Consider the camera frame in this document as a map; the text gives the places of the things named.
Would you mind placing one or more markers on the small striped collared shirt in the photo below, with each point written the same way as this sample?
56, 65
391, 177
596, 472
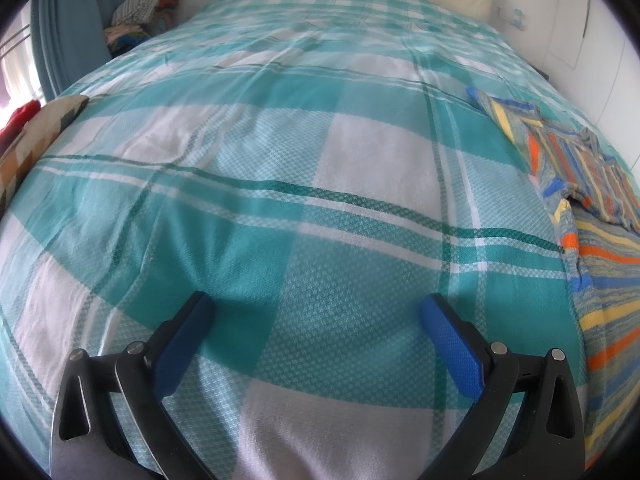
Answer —
565, 155

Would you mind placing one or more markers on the blue curtain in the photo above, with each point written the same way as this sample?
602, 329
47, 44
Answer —
70, 25

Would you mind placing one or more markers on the checkered beige cushion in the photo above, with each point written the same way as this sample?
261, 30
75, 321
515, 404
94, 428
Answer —
35, 145

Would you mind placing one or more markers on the red cloth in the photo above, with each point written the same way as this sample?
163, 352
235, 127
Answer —
19, 120

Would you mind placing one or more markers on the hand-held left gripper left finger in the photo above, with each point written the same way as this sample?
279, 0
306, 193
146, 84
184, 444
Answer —
182, 345

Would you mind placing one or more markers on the pile of mixed clothes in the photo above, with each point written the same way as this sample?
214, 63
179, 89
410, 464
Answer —
142, 17

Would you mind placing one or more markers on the multicolour striped knit garment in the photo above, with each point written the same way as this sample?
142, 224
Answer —
610, 280

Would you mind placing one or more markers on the wall socket with blue stickers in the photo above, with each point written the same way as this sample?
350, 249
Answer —
519, 17

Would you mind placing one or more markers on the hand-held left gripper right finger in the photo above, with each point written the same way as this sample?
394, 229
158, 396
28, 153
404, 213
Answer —
450, 345

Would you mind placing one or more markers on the teal plaid bed blanket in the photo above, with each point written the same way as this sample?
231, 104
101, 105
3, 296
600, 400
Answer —
280, 170

